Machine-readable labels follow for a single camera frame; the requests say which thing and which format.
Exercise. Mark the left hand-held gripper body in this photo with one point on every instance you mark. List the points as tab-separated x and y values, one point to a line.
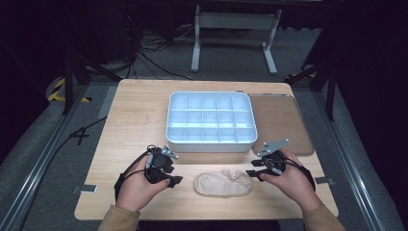
158	162

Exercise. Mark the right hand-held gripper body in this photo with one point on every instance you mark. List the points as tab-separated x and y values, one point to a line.
272	162

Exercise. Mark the beige sock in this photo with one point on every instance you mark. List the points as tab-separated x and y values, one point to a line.
221	184

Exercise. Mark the white divided storage box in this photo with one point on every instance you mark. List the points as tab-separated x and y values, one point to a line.
211	146

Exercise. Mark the person's right hand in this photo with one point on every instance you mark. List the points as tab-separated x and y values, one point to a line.
295	184

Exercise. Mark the person's left hand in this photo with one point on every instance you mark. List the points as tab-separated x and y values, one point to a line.
136	189

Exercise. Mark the wooden storage box lid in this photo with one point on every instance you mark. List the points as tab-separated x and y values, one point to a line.
279	122

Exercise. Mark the grey flat strip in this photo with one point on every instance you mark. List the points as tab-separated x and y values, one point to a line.
107	102

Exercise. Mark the black metal stand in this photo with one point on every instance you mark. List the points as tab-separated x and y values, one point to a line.
330	93
68	86

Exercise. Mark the yellow black hazard tape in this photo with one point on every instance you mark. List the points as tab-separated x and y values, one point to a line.
53	95

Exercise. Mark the grey metal bracket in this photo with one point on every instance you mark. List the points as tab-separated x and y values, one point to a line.
86	189
324	180

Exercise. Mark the aluminium floor rail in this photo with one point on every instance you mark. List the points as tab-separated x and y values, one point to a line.
349	166
35	170

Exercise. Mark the grey metal desk frame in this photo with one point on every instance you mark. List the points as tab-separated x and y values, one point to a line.
235	20

